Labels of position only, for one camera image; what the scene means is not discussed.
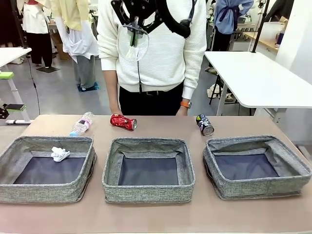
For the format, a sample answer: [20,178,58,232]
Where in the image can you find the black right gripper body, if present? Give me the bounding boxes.
[121,0,166,22]

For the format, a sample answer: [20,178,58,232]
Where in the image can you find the white paper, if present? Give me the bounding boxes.
[50,146,71,163]

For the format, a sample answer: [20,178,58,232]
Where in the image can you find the clear bottle with blue cap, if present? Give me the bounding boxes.
[69,111,95,137]

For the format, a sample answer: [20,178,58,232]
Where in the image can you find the crushed red drink can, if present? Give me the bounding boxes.
[110,113,138,132]

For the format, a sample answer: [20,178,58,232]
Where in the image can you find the black and purple drink can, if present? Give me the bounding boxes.
[196,114,215,137]

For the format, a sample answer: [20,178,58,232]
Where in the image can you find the person's right forearm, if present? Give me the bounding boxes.
[103,69,120,109]

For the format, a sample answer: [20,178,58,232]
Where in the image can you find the black stand pole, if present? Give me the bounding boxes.
[252,0,271,54]
[11,0,28,49]

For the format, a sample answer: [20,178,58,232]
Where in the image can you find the person in white sweater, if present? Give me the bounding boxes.
[97,0,208,117]

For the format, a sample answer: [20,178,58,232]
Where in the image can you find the yellow cardigan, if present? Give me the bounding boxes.
[50,0,90,31]

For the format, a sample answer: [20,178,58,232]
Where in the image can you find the white hanging shirt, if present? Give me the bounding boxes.
[55,16,99,64]

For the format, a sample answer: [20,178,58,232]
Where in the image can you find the person in white blouse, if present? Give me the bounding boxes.
[21,0,53,68]

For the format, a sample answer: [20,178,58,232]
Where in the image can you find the brown cardboard box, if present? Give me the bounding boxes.
[52,31,71,60]

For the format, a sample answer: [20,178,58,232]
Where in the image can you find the black belt with buckle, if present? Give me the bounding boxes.
[120,89,182,96]

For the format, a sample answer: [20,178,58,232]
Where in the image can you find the grey trousers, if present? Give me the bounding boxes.
[73,55,97,90]

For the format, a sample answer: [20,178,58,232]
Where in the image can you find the blue floor mat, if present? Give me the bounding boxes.
[77,82,100,93]

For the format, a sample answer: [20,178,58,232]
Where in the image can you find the grey fabric basket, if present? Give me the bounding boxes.
[0,136,98,204]
[202,135,312,201]
[101,137,196,204]

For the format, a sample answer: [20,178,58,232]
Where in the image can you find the white cloth bag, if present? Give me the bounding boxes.
[207,82,224,98]

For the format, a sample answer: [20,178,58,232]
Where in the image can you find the large white table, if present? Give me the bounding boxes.
[204,50,312,125]

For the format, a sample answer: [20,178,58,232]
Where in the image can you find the light wood desk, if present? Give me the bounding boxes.
[243,31,281,53]

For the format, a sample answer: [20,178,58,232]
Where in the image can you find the translucent plastic box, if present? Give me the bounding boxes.
[263,21,286,46]

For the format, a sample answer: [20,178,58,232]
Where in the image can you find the hanging black jacket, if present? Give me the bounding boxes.
[265,0,293,21]

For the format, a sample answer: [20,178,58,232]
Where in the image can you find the right arm black cable sleeve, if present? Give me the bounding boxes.
[165,0,192,39]

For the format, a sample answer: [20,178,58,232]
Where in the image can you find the black floor cable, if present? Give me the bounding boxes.
[28,57,41,115]

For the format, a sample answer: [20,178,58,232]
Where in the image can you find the thin black cord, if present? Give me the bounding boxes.
[136,60,143,94]

